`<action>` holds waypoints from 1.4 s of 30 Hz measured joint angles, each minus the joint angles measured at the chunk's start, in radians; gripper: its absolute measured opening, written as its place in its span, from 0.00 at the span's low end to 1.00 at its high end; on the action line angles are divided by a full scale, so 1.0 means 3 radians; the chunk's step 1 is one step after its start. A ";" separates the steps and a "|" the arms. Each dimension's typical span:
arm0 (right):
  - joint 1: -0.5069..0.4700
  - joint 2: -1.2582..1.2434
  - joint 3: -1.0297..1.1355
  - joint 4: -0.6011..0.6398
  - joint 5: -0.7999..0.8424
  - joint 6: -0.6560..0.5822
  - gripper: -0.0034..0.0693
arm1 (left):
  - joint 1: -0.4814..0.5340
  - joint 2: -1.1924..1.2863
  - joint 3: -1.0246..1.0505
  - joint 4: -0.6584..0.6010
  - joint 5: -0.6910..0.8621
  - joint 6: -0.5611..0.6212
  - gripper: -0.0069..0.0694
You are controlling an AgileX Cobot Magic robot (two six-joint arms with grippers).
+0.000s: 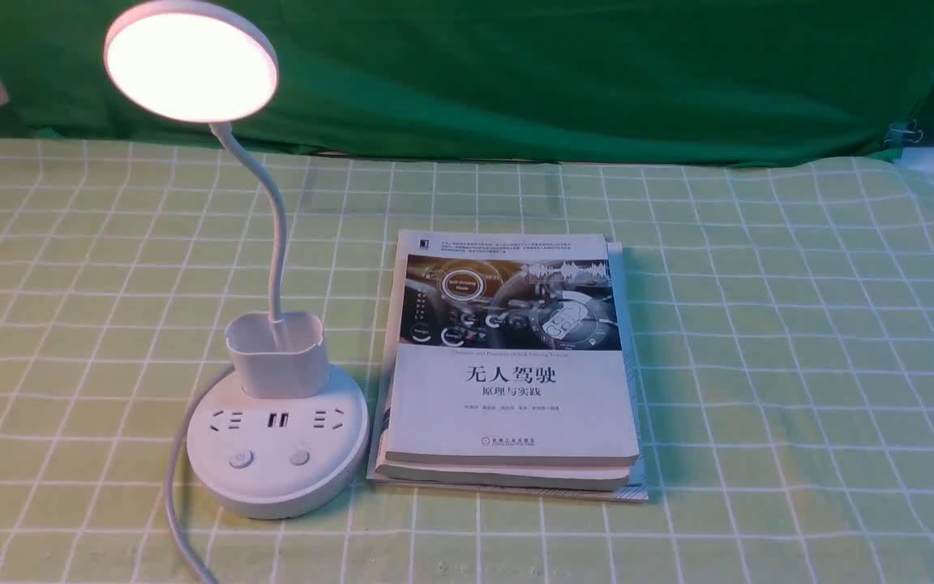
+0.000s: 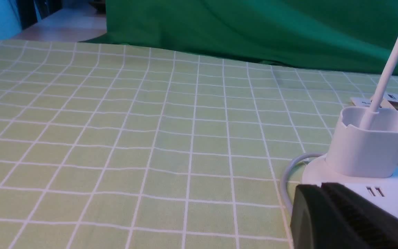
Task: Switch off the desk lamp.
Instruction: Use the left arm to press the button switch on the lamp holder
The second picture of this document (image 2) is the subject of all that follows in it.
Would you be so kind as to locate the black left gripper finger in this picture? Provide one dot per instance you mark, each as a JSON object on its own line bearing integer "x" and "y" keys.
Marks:
{"x": 332, "y": 216}

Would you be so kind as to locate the white desk lamp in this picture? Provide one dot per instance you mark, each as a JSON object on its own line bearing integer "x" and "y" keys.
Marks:
{"x": 363, "y": 154}

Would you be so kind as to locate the green backdrop cloth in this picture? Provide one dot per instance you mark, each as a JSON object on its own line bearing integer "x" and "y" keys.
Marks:
{"x": 333, "y": 35}

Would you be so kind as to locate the green checkered tablecloth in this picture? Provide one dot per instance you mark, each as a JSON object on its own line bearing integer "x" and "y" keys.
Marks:
{"x": 121, "y": 147}

